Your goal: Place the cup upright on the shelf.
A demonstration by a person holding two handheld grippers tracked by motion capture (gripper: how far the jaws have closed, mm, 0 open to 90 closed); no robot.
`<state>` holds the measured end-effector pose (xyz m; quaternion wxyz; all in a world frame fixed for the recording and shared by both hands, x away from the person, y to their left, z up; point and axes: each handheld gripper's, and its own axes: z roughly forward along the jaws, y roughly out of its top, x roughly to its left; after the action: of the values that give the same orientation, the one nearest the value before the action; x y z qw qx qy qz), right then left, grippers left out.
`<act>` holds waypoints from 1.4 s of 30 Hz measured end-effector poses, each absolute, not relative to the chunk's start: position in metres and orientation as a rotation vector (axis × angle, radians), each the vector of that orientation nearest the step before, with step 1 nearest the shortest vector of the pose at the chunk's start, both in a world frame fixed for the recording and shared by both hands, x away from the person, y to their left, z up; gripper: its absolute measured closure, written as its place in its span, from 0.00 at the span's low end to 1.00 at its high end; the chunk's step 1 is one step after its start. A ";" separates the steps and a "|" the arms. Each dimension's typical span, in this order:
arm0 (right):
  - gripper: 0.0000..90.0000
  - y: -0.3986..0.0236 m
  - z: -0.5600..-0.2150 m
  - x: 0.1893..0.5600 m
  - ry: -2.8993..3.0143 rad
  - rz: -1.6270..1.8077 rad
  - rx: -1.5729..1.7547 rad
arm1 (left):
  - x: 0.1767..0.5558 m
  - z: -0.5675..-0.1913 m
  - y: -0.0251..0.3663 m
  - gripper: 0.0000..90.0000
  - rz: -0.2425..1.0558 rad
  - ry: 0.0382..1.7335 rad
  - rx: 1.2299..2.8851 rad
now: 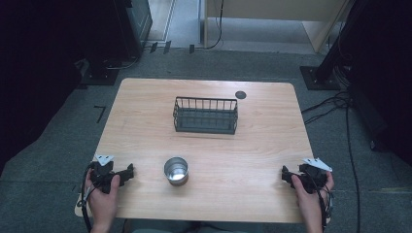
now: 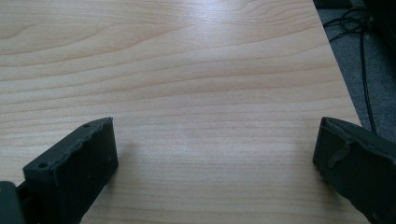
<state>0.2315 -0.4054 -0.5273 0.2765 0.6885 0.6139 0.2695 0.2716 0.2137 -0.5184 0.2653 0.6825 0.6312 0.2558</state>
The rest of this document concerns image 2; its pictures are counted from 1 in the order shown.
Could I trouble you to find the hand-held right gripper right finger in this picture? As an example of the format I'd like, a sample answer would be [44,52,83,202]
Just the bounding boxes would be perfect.
[312,116,396,224]

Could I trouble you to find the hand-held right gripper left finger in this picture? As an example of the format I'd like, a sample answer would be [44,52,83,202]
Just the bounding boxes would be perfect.
[21,116,120,224]

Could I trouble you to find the black cable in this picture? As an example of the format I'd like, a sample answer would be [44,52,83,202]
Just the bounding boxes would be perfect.
[322,7,377,134]

